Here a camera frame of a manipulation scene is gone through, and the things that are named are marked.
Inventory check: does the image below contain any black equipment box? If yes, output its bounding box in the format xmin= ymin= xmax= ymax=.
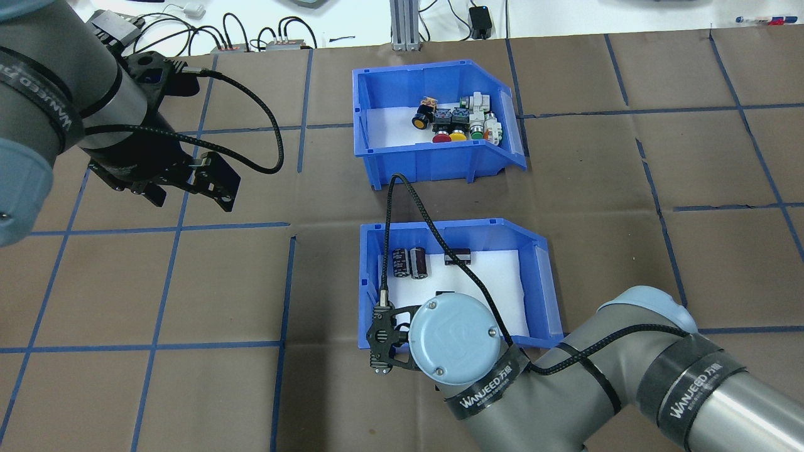
xmin=87 ymin=9 xmax=144 ymax=50

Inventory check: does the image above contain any black printed cable strap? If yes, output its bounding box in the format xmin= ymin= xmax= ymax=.
xmin=0 ymin=47 xmax=85 ymax=154
xmin=638 ymin=333 xmax=751 ymax=448
xmin=443 ymin=347 xmax=531 ymax=424

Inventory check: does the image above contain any red mushroom push button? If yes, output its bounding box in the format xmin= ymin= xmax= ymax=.
xmin=432 ymin=108 xmax=454 ymax=144

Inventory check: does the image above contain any black power adapter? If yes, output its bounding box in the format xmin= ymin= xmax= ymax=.
xmin=469 ymin=5 xmax=495 ymax=40

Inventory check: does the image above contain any blue bin with push buttons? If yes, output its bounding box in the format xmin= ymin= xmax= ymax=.
xmin=352 ymin=60 xmax=528 ymax=191

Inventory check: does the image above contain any aluminium profile post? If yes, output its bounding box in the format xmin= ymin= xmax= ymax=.
xmin=389 ymin=0 xmax=421 ymax=52

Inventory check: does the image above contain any black braided camera cable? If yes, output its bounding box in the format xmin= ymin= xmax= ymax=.
xmin=82 ymin=66 xmax=285 ymax=175
xmin=379 ymin=173 xmax=692 ymax=377

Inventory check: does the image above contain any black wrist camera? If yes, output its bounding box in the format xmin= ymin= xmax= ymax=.
xmin=122 ymin=52 xmax=202 ymax=101
xmin=367 ymin=300 xmax=412 ymax=379

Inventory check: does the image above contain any blue bin with capacitors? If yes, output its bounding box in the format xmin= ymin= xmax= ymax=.
xmin=357 ymin=218 xmax=565 ymax=350

